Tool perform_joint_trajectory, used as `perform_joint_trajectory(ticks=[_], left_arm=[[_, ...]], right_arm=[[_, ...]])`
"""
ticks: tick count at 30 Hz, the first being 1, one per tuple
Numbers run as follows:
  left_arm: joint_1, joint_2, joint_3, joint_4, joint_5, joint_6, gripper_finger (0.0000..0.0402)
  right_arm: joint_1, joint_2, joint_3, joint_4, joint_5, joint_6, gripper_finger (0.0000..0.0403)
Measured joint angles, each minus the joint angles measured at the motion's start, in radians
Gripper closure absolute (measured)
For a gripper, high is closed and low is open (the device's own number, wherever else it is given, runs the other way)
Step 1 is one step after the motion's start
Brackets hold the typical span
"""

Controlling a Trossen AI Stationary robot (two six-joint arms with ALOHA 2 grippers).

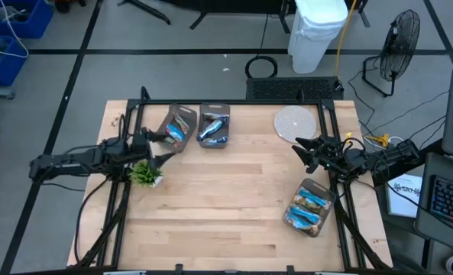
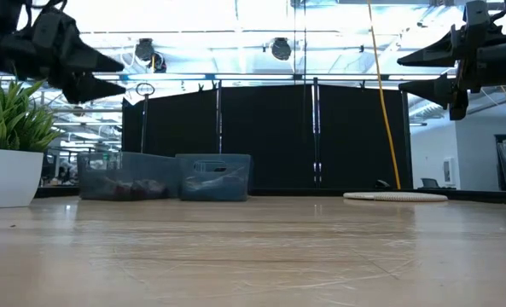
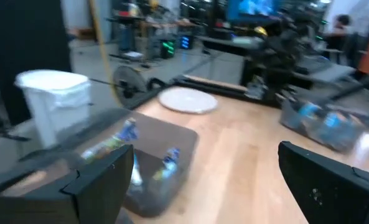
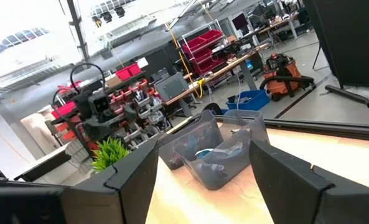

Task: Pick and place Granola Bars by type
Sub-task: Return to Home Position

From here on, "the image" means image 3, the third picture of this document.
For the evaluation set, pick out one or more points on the white green granola bar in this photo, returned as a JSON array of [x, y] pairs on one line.
[[136, 174], [109, 146]]

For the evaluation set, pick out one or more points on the blue lit display screen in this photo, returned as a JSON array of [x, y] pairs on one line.
[[252, 9]]

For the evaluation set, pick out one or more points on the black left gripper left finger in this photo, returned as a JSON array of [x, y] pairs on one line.
[[103, 186]]

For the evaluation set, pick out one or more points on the blue granola bar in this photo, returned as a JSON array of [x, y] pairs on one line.
[[308, 109], [332, 119]]

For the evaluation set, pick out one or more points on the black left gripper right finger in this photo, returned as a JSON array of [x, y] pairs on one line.
[[324, 193]]

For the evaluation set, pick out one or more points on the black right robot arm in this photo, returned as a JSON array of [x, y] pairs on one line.
[[280, 59]]

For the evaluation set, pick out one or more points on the grey desk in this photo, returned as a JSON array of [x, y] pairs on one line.
[[327, 73]]

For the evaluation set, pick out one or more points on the grey translucent plastic bin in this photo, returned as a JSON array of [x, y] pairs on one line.
[[296, 121], [171, 133]]

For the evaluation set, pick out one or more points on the person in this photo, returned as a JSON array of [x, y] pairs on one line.
[[339, 34]]

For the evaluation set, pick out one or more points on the white trash can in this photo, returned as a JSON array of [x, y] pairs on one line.
[[53, 102]]

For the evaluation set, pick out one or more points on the black partition screen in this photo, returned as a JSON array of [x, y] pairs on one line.
[[25, 46]]

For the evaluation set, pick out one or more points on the white flat plate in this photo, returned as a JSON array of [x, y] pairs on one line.
[[187, 100]]

